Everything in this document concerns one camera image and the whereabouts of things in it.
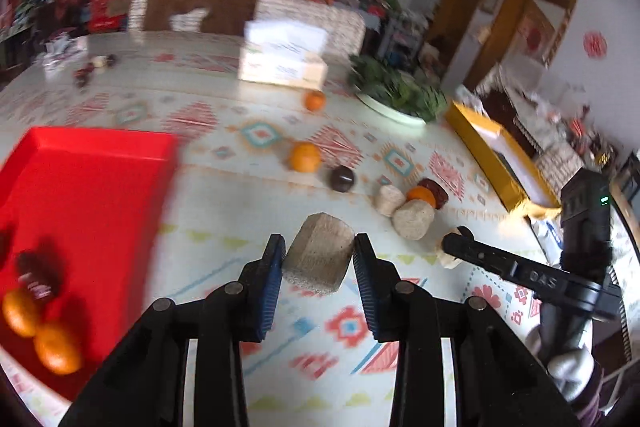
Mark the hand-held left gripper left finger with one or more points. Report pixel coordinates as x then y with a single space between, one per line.
270 287

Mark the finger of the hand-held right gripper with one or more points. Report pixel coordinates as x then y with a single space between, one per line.
480 254

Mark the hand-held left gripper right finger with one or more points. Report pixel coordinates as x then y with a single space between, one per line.
367 292

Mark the beige fibrous chunk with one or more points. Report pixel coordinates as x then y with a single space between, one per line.
412 219
320 252
448 259
390 199

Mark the dark passion fruit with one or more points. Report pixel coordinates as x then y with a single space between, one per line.
111 58
342 178

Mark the red plastic tray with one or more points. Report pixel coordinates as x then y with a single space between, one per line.
85 187

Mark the person's right hand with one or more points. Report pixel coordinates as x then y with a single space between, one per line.
565 367

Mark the blue white packet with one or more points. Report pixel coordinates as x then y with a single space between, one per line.
547 232

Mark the dark red date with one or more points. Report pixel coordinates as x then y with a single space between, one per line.
80 80
89 69
35 277
436 188

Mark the patterned tablecloth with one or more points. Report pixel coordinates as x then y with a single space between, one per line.
225 217

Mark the cabinet with lace cloth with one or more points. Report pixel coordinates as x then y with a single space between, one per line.
545 127

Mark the yellow cardboard box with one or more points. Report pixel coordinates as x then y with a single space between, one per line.
500 157

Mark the white oval plate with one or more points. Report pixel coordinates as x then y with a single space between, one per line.
395 113

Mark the green leafy vegetables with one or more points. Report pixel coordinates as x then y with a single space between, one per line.
395 87

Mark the tissue box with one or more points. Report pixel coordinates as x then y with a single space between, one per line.
282 57

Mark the metal trolley rack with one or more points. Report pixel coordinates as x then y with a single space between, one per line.
400 37

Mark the wooden door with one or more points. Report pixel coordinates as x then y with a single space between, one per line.
457 17

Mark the patterned dining chair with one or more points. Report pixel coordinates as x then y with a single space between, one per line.
310 14
190 19

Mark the brown coat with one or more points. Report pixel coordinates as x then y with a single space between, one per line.
195 4

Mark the white plastic object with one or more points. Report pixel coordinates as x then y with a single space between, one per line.
60 49

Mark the red gift box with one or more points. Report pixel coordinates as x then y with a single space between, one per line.
107 9

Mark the red paper wall decoration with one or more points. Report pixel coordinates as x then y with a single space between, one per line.
595 44

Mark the wooden door frame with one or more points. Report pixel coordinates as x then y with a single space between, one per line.
517 7

